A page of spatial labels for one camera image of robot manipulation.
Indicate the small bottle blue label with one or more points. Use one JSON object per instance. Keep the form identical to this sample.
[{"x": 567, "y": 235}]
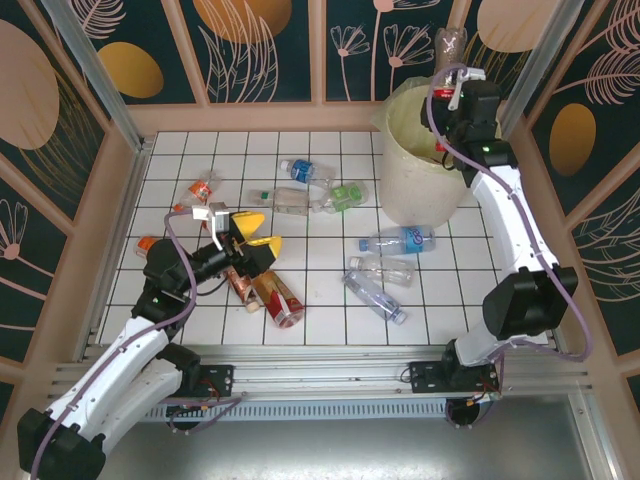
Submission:
[{"x": 302, "y": 170}]

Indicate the clear bottle orange label cap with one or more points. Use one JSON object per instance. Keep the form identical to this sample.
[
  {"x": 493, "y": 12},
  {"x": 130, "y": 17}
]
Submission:
[{"x": 200, "y": 191}]

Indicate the clear bottle green neck label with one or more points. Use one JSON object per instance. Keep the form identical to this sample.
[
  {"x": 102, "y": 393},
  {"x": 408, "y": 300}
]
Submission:
[{"x": 287, "y": 200}]

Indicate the large bottle blue label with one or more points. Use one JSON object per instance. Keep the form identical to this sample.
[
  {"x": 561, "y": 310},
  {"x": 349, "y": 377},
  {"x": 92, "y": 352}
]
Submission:
[{"x": 415, "y": 239}]

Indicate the pale green bin liner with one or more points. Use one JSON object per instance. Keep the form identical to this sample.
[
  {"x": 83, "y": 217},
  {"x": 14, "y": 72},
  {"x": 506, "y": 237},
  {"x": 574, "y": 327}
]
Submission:
[{"x": 405, "y": 130}]

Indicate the white waste bin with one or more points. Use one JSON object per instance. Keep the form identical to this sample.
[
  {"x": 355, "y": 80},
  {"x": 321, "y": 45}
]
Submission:
[{"x": 420, "y": 195}]

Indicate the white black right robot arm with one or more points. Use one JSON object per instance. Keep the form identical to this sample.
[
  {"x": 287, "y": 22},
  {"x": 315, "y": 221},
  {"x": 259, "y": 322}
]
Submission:
[{"x": 510, "y": 220}]

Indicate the clear cola bottle red label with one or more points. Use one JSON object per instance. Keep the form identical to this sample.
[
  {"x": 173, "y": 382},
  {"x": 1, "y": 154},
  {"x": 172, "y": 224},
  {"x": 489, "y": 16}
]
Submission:
[{"x": 450, "y": 50}]

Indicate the red gold label bottle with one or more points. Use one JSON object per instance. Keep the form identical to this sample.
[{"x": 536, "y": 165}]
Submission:
[{"x": 280, "y": 300}]

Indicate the brown label bottle cream cap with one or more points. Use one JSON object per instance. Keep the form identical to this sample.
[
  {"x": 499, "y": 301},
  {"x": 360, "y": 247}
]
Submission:
[{"x": 245, "y": 295}]

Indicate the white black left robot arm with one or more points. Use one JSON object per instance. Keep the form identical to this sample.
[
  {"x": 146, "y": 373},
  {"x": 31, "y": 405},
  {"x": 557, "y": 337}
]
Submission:
[{"x": 115, "y": 360}]

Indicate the orange label bottle tan cap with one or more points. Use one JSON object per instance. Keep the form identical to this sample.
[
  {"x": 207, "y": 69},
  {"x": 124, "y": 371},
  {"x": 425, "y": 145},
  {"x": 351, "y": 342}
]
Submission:
[{"x": 145, "y": 245}]

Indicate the grey metal sheet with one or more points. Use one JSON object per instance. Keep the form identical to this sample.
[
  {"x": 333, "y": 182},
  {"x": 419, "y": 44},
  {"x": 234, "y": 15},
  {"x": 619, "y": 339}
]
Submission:
[{"x": 320, "y": 450}]

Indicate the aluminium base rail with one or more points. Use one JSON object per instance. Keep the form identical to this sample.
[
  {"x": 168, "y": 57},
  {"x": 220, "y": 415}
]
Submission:
[{"x": 320, "y": 370}]

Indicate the clear bottle bright green label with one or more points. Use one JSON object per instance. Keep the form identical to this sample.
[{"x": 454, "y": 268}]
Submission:
[{"x": 345, "y": 195}]

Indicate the clear bottle white cap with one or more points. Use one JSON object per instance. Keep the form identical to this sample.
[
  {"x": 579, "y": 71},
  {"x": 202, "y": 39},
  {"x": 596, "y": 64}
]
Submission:
[{"x": 385, "y": 270}]

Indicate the clear bluish bottle blue cap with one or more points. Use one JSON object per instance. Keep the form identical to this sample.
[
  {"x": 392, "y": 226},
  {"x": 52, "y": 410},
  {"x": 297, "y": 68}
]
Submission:
[{"x": 372, "y": 297}]

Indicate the aluminium frame post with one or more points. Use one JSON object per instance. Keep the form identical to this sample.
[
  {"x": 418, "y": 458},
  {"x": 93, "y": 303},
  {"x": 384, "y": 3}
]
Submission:
[
  {"x": 540, "y": 65},
  {"x": 90, "y": 70}
]

